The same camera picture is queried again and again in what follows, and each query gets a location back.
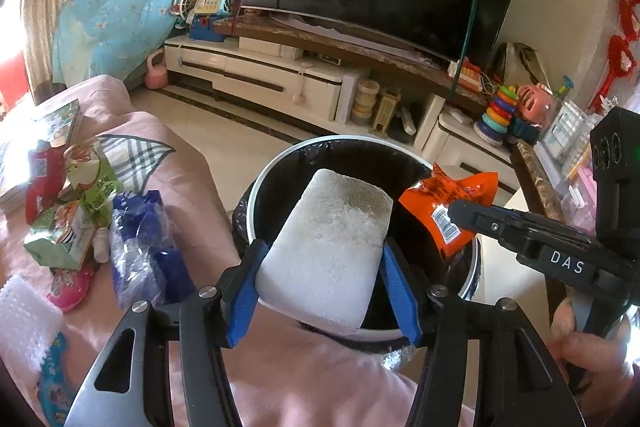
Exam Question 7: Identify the gold foil bag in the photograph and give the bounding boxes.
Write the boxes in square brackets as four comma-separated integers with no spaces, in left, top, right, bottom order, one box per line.
[492,42,541,88]

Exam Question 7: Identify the white foam block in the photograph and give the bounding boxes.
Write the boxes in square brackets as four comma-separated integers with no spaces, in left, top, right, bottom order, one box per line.
[255,168,396,337]

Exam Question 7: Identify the orange snack wrapper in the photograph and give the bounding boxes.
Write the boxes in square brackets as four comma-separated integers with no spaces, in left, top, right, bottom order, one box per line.
[397,163,501,262]

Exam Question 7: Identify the white toy fan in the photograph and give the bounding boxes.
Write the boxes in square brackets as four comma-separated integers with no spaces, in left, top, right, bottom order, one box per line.
[172,0,198,28]

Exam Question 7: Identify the clear plastic organizer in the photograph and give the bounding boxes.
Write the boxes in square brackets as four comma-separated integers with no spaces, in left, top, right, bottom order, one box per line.
[542,99,601,178]

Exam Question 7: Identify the blue plastic bag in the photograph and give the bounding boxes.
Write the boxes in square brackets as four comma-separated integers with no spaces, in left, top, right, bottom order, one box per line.
[109,190,196,310]

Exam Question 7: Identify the picture book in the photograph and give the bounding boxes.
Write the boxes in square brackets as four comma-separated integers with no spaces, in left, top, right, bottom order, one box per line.
[0,99,83,212]

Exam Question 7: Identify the green white snack packet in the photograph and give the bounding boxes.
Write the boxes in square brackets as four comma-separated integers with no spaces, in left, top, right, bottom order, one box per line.
[24,202,98,270]

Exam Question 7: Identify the pink cheese stick wrapper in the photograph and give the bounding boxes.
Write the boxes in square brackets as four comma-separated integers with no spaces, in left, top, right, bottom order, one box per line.
[46,262,96,312]

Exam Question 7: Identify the pink blanket with plaid heart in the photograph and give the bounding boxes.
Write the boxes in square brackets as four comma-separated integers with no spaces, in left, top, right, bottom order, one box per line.
[0,74,476,427]

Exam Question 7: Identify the toy cash register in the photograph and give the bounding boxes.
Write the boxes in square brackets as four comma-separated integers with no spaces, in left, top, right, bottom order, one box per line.
[189,0,236,42]

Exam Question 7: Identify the blue floral cloth bundle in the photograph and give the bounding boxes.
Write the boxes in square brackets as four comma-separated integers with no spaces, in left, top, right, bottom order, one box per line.
[52,0,188,88]

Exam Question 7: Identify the stacked yellow white containers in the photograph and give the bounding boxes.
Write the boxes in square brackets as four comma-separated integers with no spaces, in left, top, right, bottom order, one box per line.
[351,79,379,125]

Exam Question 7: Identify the green drink pouch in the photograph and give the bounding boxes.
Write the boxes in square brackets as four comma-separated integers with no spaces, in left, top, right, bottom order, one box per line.
[62,139,123,264]

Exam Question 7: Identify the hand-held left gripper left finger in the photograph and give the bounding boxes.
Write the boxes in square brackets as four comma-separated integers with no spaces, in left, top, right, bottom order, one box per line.
[65,238,271,427]

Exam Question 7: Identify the black white-rimmed trash bin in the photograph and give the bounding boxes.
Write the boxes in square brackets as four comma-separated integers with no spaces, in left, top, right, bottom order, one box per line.
[231,134,483,355]

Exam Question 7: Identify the person's right hand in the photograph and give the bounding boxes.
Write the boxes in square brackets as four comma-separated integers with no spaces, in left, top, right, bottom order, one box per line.
[545,297,640,427]

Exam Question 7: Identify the rainbow stacking ring toy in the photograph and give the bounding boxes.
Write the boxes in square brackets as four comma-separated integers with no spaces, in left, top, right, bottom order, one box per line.
[472,85,521,142]

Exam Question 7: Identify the red snack wrapper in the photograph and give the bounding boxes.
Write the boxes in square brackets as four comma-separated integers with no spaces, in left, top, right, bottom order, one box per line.
[25,147,68,223]

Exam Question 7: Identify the white brown-topped television stand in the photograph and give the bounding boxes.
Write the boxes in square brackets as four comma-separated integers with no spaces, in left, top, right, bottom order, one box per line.
[162,14,516,188]

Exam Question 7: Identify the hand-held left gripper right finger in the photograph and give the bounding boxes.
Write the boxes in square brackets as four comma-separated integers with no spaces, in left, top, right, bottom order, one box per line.
[377,241,576,427]

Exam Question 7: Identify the white foam mesh sleeve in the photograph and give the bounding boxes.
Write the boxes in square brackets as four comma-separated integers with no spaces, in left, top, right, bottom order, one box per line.
[0,274,65,373]

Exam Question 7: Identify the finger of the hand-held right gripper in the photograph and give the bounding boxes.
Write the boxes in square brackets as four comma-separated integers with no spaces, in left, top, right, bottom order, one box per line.
[447,199,596,258]

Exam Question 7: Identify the red hanging wall ornaments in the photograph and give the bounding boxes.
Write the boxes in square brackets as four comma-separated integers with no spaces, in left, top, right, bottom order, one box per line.
[597,0,640,112]

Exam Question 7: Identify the white box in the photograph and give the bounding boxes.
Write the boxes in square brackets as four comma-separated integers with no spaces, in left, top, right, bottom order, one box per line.
[237,36,303,60]

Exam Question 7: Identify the blue cartoon printed packet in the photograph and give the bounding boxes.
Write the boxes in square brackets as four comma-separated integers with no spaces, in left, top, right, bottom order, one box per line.
[35,332,78,427]

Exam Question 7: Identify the pink pig toy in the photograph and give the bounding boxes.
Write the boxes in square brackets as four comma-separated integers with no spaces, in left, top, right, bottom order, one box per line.
[515,84,553,122]

